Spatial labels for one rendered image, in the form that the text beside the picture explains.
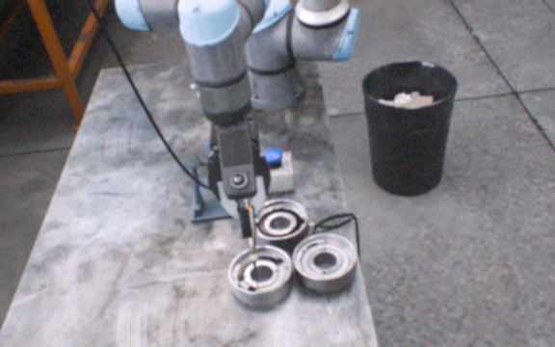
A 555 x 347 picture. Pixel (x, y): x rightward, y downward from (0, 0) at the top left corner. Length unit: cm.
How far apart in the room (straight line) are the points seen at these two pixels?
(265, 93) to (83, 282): 61
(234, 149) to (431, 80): 164
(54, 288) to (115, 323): 15
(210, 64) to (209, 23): 5
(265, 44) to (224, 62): 60
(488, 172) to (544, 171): 21
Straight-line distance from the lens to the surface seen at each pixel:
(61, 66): 304
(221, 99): 83
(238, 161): 84
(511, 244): 227
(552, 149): 272
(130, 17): 96
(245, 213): 95
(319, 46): 136
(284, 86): 145
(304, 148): 132
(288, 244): 107
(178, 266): 111
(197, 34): 79
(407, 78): 244
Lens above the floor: 157
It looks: 38 degrees down
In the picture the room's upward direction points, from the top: 8 degrees counter-clockwise
